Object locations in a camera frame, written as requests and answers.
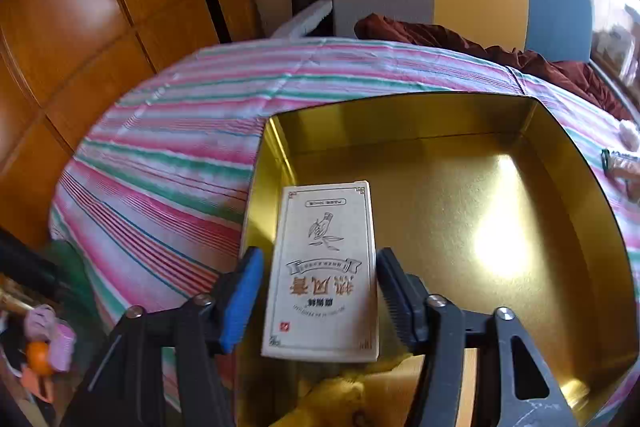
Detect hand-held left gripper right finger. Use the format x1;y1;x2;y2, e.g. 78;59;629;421
375;247;581;427

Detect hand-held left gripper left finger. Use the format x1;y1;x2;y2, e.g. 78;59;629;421
60;247;266;427

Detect beige printed carton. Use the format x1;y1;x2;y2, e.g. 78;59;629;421
261;180;381;363

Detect gold metal tin box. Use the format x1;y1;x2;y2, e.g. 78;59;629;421
235;93;640;427

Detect yellow cloth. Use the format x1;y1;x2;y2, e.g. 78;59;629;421
272;352;476;427

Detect striped bedsheet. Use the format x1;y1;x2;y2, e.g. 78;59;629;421
49;38;640;413

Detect pink plastic toy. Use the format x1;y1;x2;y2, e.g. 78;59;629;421
25;304;77;373

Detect orange ball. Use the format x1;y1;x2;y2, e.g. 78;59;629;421
27;342;54;376

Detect dark red blanket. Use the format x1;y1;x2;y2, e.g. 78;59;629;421
354;13;636;122

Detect white ribbed slipper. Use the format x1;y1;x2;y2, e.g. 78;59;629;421
270;0;335;40

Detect wooden wardrobe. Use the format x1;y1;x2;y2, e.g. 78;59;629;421
0;0;266;253

